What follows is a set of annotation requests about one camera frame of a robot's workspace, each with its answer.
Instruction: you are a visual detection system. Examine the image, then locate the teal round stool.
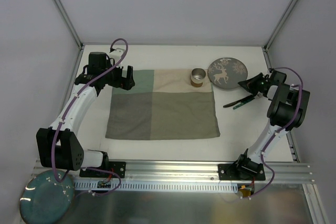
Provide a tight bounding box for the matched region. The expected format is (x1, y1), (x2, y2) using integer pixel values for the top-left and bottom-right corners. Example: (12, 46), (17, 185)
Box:
(19, 170), (75, 223)

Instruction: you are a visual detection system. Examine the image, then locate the black table knife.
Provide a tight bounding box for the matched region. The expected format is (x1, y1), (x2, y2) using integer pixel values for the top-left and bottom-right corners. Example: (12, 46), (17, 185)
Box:
(223, 95), (254, 108)

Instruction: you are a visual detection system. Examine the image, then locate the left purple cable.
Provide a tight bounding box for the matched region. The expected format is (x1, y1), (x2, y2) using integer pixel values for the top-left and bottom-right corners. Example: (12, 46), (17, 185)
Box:
(51, 38), (129, 183)

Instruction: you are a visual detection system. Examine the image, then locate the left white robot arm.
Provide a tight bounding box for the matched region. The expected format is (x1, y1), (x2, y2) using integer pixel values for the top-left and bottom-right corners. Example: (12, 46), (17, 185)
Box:
(36, 52), (135, 177)

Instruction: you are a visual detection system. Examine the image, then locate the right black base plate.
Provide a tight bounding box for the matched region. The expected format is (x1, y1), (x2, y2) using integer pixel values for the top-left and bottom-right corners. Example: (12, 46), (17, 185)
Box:
(218, 164), (266, 181)

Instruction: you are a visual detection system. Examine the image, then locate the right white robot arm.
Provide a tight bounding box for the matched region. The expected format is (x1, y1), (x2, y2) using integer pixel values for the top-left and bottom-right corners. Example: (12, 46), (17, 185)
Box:
(232, 69), (310, 180)

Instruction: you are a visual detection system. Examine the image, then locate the white slotted cable duct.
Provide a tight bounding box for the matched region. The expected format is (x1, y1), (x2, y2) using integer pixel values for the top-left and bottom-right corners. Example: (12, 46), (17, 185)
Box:
(73, 179), (238, 194)

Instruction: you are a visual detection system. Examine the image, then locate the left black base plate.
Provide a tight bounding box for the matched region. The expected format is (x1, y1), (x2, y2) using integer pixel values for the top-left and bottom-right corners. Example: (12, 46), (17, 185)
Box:
(79, 161), (127, 178)

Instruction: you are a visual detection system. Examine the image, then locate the green handled fork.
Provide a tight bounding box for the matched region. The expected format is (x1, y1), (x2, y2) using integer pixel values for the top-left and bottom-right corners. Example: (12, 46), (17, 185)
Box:
(233, 95), (260, 110)

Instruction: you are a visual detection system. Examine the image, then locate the grey reindeer plate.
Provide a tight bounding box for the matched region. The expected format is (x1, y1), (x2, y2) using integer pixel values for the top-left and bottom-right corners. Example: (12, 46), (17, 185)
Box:
(207, 57), (248, 90)

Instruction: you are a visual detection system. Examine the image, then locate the aluminium mounting rail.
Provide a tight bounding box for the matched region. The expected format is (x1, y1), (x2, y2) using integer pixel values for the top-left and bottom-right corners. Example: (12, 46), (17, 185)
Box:
(31, 159), (315, 184)

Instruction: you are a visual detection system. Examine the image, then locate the green beige cloth placemat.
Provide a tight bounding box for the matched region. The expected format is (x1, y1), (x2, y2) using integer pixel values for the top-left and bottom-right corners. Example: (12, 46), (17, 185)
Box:
(106, 69), (220, 141)

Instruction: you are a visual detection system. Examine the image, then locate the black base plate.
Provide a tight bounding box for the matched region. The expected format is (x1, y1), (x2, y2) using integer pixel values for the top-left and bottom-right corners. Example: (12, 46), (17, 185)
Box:
(79, 161), (127, 178)
(218, 164), (266, 181)

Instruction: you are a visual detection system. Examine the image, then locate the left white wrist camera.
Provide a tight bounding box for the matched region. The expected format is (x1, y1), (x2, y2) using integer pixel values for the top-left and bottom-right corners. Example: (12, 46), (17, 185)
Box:
(108, 47), (125, 65)

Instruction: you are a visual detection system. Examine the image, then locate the metal cup with cork base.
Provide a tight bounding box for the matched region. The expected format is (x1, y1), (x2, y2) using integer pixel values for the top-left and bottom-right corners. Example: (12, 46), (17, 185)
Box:
(191, 68), (206, 88)

